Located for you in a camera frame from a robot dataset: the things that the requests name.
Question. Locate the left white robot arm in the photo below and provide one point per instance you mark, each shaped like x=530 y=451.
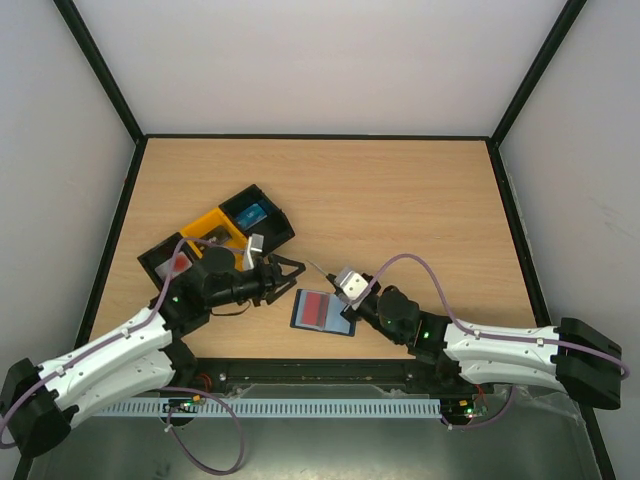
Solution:
x=42 y=403

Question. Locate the black vip card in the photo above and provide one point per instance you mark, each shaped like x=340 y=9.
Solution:
x=218 y=236

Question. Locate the black bin right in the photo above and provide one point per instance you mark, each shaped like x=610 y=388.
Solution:
x=276 y=228

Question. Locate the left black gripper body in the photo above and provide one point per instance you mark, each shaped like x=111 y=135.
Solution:
x=245 y=289

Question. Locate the yellow bin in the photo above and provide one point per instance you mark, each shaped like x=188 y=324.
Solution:
x=200 y=227

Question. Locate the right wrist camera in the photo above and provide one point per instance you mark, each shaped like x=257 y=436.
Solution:
x=352 y=287

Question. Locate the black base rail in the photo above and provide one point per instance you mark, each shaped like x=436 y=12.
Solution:
x=223 y=375

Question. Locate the blue card in bin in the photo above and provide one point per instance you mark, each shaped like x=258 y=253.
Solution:
x=252 y=215

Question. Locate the black bin left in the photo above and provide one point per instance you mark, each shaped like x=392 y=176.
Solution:
x=156 y=261

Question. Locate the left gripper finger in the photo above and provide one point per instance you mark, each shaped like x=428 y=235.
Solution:
x=284 y=268
x=278 y=286

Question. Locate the navy blue card holder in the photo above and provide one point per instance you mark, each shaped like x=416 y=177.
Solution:
x=336 y=324

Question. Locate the white red card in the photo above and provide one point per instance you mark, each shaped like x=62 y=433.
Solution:
x=172 y=268

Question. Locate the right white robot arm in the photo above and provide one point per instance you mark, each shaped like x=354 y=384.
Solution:
x=572 y=357

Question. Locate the light blue cable duct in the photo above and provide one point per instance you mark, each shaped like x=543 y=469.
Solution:
x=185 y=407

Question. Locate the black bin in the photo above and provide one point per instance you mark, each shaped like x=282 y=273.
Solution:
x=156 y=261
x=276 y=228

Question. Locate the red credit card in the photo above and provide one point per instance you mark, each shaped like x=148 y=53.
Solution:
x=314 y=310

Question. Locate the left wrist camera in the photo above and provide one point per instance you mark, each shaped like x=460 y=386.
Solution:
x=253 y=250

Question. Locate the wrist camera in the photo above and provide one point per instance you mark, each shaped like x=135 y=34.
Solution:
x=352 y=287
x=253 y=250

